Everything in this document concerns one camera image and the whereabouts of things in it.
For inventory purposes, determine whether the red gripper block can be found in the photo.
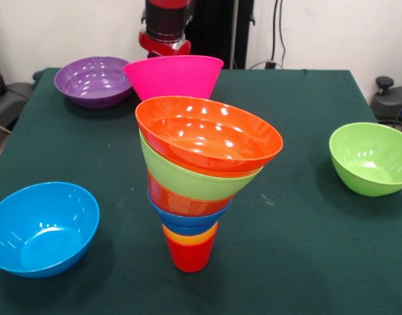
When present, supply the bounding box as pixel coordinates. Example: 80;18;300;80
138;30;192;60

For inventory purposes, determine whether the pink plastic bowl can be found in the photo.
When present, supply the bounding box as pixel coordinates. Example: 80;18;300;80
122;54;225;102

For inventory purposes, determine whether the purple plastic bowl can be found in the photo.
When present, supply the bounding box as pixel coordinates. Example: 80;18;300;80
54;56;134;110

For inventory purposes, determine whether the large orange-red plastic bowl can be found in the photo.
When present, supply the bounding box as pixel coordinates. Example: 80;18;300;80
134;95;284;178

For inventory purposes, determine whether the green plastic bowl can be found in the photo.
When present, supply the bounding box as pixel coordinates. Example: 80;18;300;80
329;122;402;198
138;129;264;201

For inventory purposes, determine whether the small ribbed orange-red bowl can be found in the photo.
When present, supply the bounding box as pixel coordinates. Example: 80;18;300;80
148;170;234;217

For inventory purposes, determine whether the small dark blue bowl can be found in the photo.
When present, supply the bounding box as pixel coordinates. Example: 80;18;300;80
147;189;233;236

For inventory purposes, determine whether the orange plastic cup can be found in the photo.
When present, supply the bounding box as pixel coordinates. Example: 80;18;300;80
163;231;218;247
161;222;219;243

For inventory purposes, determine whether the light blue plastic bowl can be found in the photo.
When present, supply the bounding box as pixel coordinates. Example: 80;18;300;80
0;181;101;279

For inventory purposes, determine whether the red plastic cup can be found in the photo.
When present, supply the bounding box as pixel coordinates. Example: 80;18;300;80
166;234;216;274

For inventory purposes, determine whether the dark grey chair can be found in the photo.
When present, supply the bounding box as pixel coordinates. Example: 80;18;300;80
371;75;402;134
0;81;34;132

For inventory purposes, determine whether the dark green tablecloth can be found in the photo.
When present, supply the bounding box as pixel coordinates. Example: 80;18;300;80
0;67;402;315

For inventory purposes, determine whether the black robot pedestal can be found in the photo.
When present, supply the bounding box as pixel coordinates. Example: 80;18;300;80
141;0;256;70

